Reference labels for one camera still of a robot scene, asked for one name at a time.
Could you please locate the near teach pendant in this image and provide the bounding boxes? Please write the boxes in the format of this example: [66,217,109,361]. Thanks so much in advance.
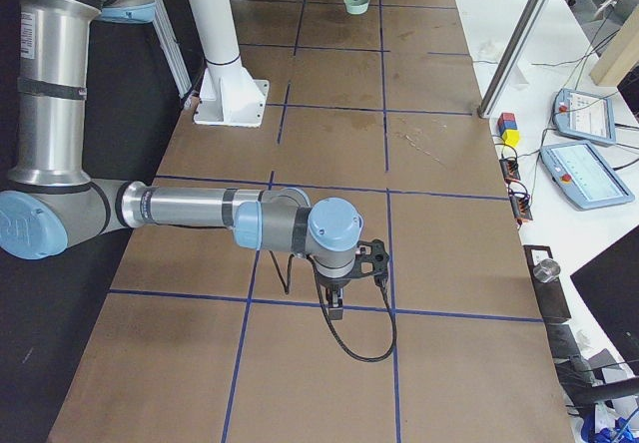
[540,141,635,211]

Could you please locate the steel cup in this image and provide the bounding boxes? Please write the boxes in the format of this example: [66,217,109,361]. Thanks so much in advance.
[532,258,561,283]

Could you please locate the wooden beam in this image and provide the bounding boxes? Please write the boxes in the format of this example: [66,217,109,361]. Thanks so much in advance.
[590,7,639,87]

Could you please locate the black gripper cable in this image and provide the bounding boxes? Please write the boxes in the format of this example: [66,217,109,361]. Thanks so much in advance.
[269,250,398,363]

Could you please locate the black orange adapter upper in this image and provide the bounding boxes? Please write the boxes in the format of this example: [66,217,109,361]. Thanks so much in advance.
[499,158,521,183]

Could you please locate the far teach pendant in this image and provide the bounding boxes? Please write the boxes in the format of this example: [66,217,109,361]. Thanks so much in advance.
[552,88,617,146]

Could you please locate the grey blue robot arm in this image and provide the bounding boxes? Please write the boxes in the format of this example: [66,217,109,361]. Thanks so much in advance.
[1,23,296,345]

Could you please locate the black orange adapter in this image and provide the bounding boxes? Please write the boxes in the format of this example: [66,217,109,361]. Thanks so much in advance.
[499,158,521,183]
[508,191,533,225]

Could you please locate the green ceramic bowl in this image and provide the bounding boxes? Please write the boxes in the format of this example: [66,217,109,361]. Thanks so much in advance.
[343,0,370,15]

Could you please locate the aluminium frame post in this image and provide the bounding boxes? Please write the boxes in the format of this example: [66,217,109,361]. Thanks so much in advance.
[477,0,549,118]

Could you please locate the blue cube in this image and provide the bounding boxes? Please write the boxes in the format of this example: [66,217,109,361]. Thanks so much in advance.
[497,119,518,135]

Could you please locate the black monitor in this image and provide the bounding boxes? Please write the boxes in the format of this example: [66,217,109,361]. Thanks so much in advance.
[571,228,638,374]

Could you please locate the black scale block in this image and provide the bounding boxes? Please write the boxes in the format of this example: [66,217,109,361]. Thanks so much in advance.
[523,244,571,324]

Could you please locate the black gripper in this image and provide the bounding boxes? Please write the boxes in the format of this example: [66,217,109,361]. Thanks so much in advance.
[314,238,389,320]

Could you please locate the red cube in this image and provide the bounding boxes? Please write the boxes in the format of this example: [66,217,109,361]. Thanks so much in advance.
[498,112,516,124]

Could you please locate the black orange adapter lower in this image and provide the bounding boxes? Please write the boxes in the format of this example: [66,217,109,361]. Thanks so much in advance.
[508,191,533,225]

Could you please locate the teach pendant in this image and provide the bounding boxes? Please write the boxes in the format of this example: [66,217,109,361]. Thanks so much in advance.
[540,141,635,211]
[552,88,617,146]

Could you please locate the white camera mast with base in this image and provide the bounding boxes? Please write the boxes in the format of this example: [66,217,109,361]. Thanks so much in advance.
[189,0,270,128]

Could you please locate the yellow cube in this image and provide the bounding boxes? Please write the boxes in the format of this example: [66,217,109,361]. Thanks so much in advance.
[501,129,520,148]

